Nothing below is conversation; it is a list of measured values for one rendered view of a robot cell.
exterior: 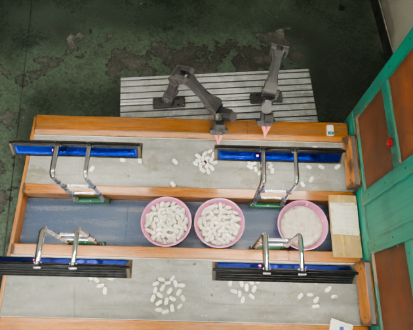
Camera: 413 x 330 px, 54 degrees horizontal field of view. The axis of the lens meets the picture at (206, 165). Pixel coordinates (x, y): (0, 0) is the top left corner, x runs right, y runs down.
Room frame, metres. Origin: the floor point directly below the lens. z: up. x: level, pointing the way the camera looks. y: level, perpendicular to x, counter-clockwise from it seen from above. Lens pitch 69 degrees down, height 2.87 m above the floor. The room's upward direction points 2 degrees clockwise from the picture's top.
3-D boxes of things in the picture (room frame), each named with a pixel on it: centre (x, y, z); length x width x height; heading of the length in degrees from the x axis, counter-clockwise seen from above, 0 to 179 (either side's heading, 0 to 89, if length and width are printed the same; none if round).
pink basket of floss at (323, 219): (0.48, -0.52, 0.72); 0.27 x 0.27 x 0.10
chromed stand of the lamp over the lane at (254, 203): (0.68, -0.34, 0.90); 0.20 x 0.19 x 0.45; 90
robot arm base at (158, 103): (1.23, 0.24, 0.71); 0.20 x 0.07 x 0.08; 95
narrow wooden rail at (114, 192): (0.64, 0.09, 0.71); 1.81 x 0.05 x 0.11; 90
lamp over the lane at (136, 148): (0.75, 0.62, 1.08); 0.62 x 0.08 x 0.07; 90
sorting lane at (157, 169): (0.81, 0.09, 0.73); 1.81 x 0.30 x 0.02; 90
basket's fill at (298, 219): (0.48, -0.52, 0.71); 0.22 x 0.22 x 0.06
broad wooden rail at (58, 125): (1.02, 0.09, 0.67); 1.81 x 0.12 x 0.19; 90
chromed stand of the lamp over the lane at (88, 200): (0.67, 0.63, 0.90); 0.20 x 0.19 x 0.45; 90
